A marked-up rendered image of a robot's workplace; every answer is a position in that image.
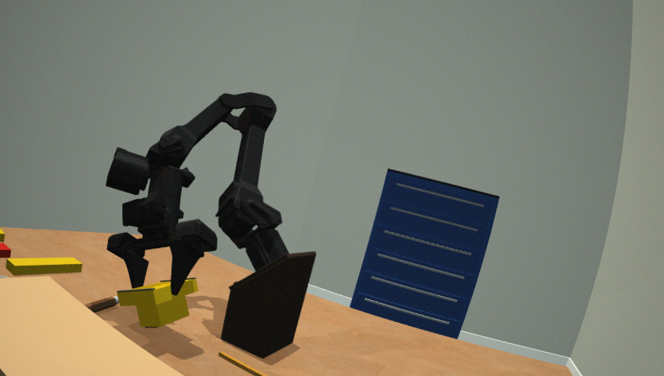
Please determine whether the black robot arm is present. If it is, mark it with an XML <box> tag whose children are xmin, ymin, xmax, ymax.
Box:
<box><xmin>106</xmin><ymin>92</ymin><xmax>289</xmax><ymax>271</ymax></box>

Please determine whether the red flat bar with yellow patch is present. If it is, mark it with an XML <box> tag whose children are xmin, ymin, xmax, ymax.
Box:
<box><xmin>0</xmin><ymin>243</ymin><xmax>11</xmax><ymax>258</ymax></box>

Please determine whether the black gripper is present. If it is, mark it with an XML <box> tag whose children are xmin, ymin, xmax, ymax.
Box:
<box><xmin>107</xmin><ymin>193</ymin><xmax>218</xmax><ymax>295</ymax></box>

